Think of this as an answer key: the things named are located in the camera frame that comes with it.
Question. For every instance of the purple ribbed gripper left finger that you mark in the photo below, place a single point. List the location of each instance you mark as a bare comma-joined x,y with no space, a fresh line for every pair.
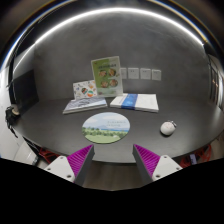
74,167

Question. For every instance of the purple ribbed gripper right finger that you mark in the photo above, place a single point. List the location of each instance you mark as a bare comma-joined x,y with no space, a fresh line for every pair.
151,166

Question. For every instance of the white computer mouse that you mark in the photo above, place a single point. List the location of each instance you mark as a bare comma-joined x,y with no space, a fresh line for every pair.
168,128

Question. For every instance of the grey flat book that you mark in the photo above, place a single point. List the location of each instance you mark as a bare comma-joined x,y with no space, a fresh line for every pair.
84,104

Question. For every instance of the white book with blue band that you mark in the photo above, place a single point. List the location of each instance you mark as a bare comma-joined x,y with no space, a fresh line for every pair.
142,102

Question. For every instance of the small colourful illustrated card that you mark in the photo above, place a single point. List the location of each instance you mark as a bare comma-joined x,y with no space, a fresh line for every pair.
84,89

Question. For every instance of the black clamp device at left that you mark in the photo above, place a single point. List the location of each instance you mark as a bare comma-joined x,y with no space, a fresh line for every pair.
11,118

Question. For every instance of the black monitor panel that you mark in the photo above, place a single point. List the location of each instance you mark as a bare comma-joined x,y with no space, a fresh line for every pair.
25,91

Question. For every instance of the green upright food poster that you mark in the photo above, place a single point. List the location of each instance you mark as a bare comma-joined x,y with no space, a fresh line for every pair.
106,73

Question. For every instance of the white wall socket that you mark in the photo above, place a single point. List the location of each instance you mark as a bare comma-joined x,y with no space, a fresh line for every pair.
123,73
133,73
156,75
145,73

